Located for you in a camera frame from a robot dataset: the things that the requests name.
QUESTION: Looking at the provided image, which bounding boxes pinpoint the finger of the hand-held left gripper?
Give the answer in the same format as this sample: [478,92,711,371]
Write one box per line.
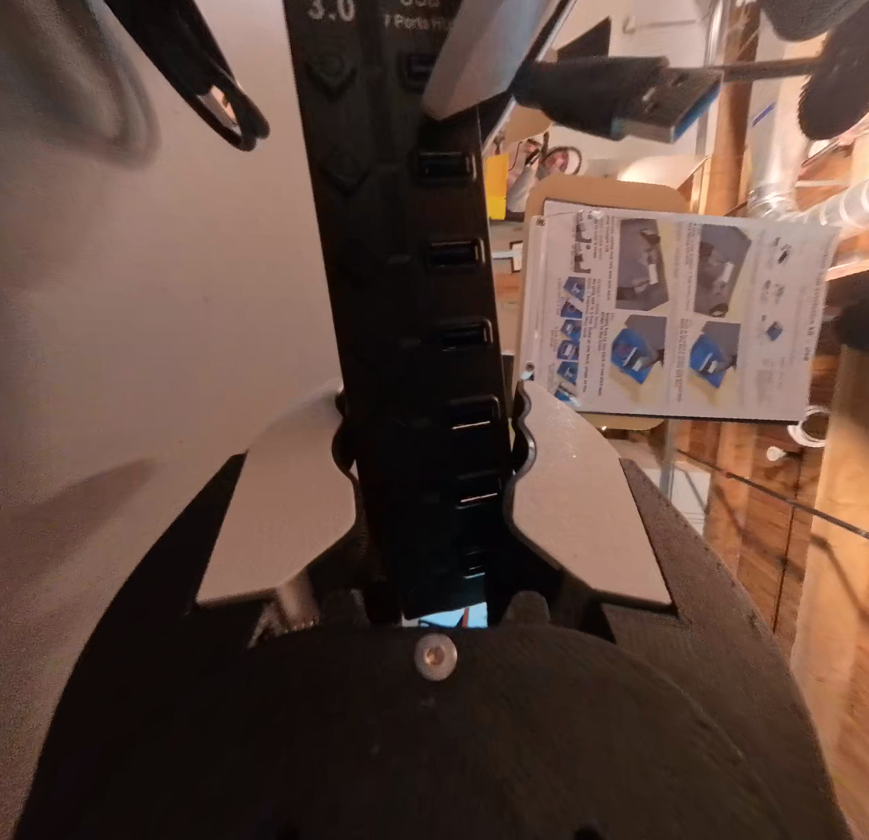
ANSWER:
[421,0,590,123]

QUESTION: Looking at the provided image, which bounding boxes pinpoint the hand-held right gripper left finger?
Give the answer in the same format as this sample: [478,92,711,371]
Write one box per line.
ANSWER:
[196,378,362,627]

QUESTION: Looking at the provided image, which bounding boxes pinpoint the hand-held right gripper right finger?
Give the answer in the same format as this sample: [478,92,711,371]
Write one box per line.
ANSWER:
[506,382,674,610]

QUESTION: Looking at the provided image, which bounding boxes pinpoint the thick black cable blue plug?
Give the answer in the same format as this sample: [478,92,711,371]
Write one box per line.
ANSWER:
[512,56,725,143]

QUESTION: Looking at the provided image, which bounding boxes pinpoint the long black usb hub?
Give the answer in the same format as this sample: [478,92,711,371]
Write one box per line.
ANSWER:
[280,0,518,630]

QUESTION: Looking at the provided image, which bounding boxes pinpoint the yellow plastic bin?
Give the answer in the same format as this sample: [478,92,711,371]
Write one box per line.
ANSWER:
[483,151,511,222]

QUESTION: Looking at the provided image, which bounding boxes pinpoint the instruction sheet on board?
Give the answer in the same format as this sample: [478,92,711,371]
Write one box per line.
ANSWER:
[523,175,692,435]

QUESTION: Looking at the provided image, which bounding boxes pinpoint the printed instruction sheet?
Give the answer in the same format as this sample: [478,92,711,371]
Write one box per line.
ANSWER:
[519,200,840,423]

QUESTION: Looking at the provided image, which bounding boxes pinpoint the black disc floor lamp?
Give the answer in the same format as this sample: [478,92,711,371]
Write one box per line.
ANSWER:
[720,32,869,142]

